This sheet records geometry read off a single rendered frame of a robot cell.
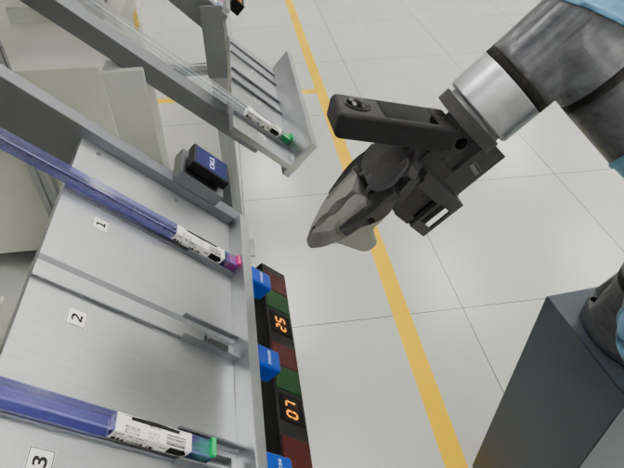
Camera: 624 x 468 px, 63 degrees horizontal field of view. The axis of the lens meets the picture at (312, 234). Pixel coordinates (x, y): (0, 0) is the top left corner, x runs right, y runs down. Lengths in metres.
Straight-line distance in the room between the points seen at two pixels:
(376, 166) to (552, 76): 0.17
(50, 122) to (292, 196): 1.38
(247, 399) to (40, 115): 0.34
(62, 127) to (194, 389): 0.30
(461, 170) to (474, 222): 1.33
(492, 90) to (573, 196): 1.64
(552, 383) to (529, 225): 1.07
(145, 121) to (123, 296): 0.45
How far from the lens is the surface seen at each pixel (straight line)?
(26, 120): 0.59
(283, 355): 0.58
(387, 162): 0.51
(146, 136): 0.88
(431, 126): 0.48
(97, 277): 0.46
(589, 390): 0.83
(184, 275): 0.52
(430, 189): 0.51
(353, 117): 0.45
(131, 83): 0.84
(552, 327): 0.86
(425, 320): 1.49
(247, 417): 0.46
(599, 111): 0.51
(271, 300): 0.62
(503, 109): 0.49
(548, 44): 0.49
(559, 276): 1.75
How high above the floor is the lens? 1.12
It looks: 41 degrees down
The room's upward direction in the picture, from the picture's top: straight up
